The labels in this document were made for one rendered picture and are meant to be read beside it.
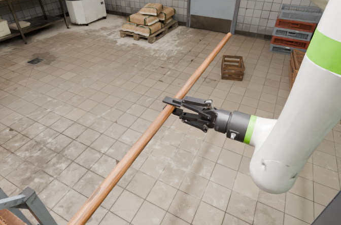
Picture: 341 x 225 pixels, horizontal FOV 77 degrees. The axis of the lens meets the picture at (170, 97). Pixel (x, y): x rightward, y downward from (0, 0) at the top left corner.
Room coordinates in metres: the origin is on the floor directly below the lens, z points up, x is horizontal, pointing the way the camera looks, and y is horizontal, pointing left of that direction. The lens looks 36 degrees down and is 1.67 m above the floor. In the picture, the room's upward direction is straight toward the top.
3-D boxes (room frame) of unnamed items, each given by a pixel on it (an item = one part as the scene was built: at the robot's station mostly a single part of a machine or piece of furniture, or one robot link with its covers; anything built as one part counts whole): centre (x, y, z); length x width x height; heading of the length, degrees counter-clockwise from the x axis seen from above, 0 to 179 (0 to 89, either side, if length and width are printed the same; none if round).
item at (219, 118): (0.53, -0.15, 1.20); 0.09 x 0.07 x 0.08; 63
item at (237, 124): (0.49, -0.21, 1.20); 0.12 x 0.06 x 0.09; 153
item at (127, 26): (4.60, 0.75, 0.22); 0.62 x 0.36 x 0.15; 158
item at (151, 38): (4.78, 0.45, 0.07); 1.20 x 0.80 x 0.14; 153
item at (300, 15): (3.74, -2.18, 0.68); 0.60 x 0.40 x 0.16; 63
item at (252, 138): (0.44, -0.30, 1.20); 0.14 x 0.13 x 0.11; 63
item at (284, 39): (3.75, -2.18, 0.23); 0.60 x 0.40 x 0.16; 63
